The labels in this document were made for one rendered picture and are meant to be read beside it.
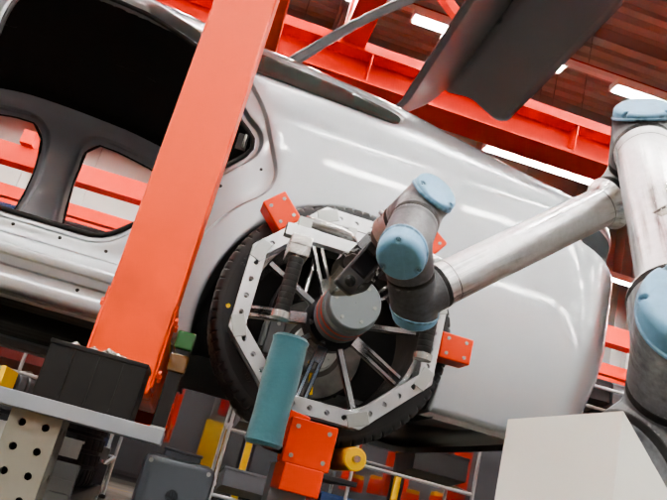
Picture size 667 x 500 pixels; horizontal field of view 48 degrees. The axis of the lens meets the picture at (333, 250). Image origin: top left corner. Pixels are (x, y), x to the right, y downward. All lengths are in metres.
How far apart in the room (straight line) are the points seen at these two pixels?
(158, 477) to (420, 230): 0.95
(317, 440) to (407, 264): 0.68
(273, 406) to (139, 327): 0.36
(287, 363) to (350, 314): 0.19
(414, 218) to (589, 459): 0.52
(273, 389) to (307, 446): 0.20
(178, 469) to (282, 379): 0.36
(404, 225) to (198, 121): 0.81
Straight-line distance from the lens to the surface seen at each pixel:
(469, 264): 1.44
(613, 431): 1.03
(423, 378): 1.94
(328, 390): 2.44
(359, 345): 2.02
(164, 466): 1.92
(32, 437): 1.60
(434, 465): 6.22
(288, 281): 1.67
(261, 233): 2.01
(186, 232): 1.84
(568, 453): 1.10
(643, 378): 1.14
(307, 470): 1.85
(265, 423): 1.72
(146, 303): 1.80
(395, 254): 1.30
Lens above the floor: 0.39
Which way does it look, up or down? 18 degrees up
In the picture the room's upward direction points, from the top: 15 degrees clockwise
